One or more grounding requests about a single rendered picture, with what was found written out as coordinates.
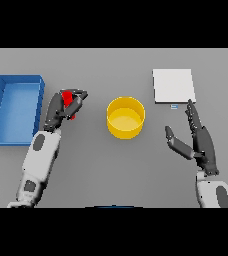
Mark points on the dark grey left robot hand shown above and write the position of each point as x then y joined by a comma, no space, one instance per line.
56,111

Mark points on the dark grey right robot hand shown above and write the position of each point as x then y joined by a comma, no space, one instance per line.
202,143

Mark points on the red beaker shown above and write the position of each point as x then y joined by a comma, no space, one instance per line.
67,99

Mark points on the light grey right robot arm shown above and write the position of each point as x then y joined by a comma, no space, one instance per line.
213,194

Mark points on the pale square measuring scale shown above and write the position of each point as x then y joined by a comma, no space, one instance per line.
173,85

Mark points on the yellow bowl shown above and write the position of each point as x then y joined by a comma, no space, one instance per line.
125,124

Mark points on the blue tray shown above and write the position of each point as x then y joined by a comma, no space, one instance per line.
17,106

